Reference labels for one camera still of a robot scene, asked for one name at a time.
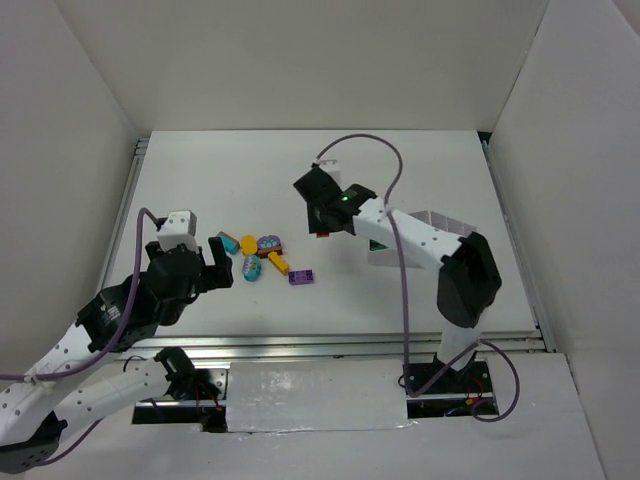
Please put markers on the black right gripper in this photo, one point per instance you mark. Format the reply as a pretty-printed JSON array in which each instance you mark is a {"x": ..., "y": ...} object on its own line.
[{"x": 316, "y": 206}]

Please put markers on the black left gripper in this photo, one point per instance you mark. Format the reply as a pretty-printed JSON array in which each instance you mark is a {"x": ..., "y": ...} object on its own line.
[{"x": 205, "y": 273}]

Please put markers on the small green square lego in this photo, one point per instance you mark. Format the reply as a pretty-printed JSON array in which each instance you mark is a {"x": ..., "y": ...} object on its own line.
[{"x": 375, "y": 246}]

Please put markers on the purple flower lego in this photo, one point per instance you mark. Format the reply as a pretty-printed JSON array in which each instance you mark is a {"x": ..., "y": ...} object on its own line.
[{"x": 268, "y": 244}]

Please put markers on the lilac rectangular lego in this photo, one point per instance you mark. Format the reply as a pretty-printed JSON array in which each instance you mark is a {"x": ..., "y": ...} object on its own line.
[{"x": 300, "y": 277}]

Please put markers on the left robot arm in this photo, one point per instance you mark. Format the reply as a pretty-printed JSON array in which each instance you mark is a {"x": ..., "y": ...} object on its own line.
[{"x": 49, "y": 402}]

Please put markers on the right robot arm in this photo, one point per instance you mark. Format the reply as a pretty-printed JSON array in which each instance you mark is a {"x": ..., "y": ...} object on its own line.
[{"x": 467, "y": 277}]

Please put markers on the teal and brown lego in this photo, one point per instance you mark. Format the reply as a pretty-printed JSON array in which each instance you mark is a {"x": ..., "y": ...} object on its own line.
[{"x": 230, "y": 244}]

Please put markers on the teal oval printed lego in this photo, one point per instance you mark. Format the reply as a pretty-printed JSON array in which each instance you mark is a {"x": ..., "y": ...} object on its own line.
[{"x": 251, "y": 268}]

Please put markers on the yellow round lego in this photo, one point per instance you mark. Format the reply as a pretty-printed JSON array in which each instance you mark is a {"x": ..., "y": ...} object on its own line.
[{"x": 249, "y": 245}]

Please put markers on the yellow rectangular lego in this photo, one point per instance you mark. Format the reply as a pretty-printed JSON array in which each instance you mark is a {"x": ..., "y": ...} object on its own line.
[{"x": 278, "y": 261}]

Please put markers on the white compartment organizer tray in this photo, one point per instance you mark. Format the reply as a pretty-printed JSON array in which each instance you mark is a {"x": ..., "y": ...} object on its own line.
[{"x": 439, "y": 223}]

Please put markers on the white foil-taped panel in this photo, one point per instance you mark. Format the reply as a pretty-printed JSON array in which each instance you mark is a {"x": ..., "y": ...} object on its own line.
[{"x": 332, "y": 395}]

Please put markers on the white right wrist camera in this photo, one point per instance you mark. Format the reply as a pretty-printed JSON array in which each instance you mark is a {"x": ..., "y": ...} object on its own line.
[{"x": 331, "y": 167}]

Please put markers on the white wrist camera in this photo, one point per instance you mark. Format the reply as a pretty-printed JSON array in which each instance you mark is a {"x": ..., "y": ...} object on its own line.
[
  {"x": 331, "y": 167},
  {"x": 179, "y": 228}
]

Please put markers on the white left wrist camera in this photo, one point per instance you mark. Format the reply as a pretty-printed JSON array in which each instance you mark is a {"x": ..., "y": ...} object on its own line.
[{"x": 179, "y": 228}]

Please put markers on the aluminium table rail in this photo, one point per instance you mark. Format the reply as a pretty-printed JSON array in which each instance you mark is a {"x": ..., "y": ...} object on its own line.
[{"x": 219, "y": 349}]

